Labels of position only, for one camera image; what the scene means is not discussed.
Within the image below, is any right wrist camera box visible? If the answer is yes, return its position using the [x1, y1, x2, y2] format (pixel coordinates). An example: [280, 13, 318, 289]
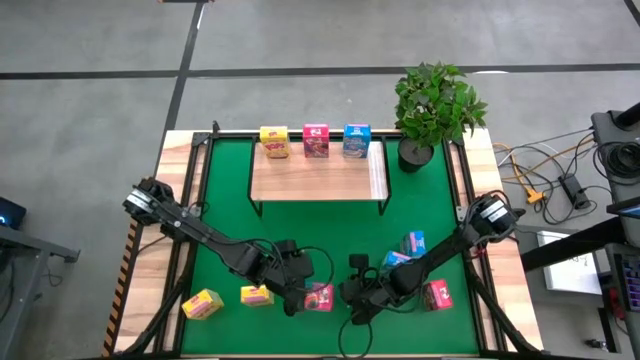
[348, 253, 371, 274]

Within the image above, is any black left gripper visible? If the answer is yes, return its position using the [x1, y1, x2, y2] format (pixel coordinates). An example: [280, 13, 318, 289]
[259, 249, 316, 318]

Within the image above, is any black coiled cable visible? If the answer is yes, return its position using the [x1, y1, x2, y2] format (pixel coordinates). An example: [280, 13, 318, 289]
[593, 141, 640, 187]

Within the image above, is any yellow Corn Pops cereal box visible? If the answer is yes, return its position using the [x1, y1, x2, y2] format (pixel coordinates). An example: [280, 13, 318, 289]
[240, 284, 275, 308]
[181, 288, 225, 321]
[259, 125, 291, 160]

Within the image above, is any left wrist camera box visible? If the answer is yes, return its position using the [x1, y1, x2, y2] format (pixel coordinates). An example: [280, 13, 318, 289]
[274, 238, 300, 259]

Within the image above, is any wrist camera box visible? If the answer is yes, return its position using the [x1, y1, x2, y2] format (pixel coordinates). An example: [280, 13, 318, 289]
[348, 253, 371, 274]
[274, 238, 300, 259]

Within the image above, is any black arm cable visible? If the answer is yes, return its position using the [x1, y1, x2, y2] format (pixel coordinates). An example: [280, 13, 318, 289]
[219, 234, 335, 294]
[338, 317, 375, 360]

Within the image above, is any dark grey cart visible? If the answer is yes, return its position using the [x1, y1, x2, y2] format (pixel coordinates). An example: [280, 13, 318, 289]
[589, 102, 640, 201]

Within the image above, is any green plant in black pot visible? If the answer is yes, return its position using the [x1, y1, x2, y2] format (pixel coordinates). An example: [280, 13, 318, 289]
[393, 61, 489, 175]

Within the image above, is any wooden shelf with black legs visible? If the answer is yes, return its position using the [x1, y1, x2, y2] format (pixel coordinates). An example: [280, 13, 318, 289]
[247, 134, 393, 217]

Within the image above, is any black desk beam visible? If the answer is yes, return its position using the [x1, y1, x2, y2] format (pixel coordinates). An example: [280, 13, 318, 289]
[519, 217, 619, 274]

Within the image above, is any white board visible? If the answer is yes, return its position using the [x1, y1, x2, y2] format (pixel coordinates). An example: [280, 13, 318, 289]
[537, 230, 604, 296]

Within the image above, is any black keyboard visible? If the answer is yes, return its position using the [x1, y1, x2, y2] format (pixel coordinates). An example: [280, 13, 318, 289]
[613, 252, 640, 314]

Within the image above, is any black device with blue light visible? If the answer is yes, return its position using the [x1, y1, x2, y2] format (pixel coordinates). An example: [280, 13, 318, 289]
[0, 196, 27, 231]

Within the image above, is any laptop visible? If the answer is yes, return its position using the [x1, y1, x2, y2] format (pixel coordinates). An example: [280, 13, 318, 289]
[605, 197, 640, 221]

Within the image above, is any grey metal stand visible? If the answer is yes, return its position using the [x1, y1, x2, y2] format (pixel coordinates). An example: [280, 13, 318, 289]
[0, 224, 81, 360]

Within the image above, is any red Froot Loops cereal box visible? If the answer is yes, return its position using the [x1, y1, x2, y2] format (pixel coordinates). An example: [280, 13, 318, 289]
[422, 278, 455, 312]
[303, 281, 335, 313]
[302, 123, 331, 159]

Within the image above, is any blue Rice Krispies cereal box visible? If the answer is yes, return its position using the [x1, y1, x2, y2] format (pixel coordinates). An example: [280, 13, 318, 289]
[380, 250, 412, 274]
[342, 123, 372, 160]
[401, 230, 427, 259]

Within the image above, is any green table mat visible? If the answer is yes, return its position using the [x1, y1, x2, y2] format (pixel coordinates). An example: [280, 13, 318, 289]
[180, 137, 480, 356]

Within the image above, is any black yellow hazard tape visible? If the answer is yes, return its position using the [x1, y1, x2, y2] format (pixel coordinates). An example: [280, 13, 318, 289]
[102, 219, 139, 357]

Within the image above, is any black power brick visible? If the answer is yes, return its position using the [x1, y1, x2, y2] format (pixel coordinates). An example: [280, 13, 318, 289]
[558, 173, 592, 210]

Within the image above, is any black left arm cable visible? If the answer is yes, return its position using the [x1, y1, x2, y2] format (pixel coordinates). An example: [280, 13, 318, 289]
[219, 234, 335, 294]

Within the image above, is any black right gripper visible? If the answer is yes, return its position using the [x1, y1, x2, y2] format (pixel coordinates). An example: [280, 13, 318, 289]
[340, 277, 399, 327]

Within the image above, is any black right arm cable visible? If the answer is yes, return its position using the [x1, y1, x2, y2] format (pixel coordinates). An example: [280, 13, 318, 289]
[338, 317, 375, 360]

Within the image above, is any orange floor cable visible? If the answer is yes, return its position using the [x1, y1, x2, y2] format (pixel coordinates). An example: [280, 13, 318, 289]
[492, 137, 596, 201]

